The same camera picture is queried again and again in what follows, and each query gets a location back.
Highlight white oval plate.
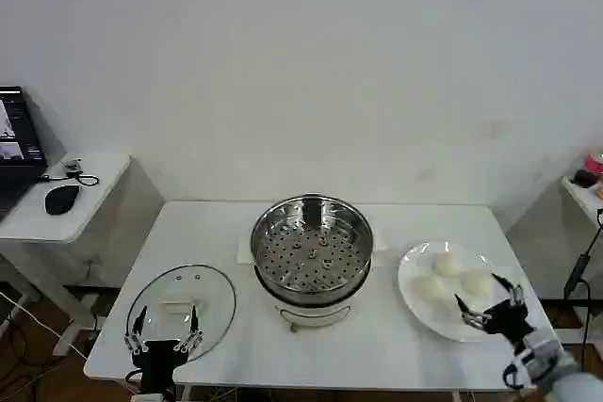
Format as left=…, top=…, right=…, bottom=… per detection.
left=397, top=241, right=522, bottom=344

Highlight glass pot lid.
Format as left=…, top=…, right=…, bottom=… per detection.
left=126, top=264, right=236, bottom=365

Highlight white electric cooker base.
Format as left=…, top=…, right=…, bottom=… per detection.
left=256, top=263, right=373, bottom=334

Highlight steel steamer basket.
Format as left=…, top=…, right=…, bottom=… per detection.
left=249, top=192, right=374, bottom=305

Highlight white side desk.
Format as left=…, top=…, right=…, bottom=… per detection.
left=0, top=152, right=133, bottom=290

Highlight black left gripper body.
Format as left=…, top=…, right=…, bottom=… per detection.
left=131, top=339, right=183, bottom=393

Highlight black cable with inline block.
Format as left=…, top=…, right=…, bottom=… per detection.
left=562, top=207, right=603, bottom=375

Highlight black laptop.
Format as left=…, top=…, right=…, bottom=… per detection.
left=0, top=86, right=50, bottom=223

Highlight white side table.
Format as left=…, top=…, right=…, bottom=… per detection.
left=560, top=174, right=603, bottom=238

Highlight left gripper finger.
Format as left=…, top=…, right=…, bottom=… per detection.
left=123, top=305, right=150, bottom=357
left=173, top=305, right=204, bottom=354

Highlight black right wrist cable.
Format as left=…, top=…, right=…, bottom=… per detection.
left=501, top=358, right=530, bottom=392

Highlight white floor cable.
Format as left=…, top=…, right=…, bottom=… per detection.
left=0, top=289, right=89, bottom=361

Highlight black computer mouse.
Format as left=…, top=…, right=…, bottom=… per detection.
left=44, top=185, right=82, bottom=217

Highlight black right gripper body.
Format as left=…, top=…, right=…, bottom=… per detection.
left=483, top=299, right=536, bottom=346

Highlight red cup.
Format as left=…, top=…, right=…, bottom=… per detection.
left=583, top=146, right=603, bottom=173

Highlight small dongle with black cable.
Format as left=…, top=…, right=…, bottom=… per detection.
left=37, top=157, right=101, bottom=187

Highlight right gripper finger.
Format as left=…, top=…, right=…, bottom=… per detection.
left=453, top=294, right=489, bottom=330
left=490, top=272, right=527, bottom=305

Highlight black floor cable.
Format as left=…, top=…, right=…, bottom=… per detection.
left=0, top=310, right=53, bottom=392

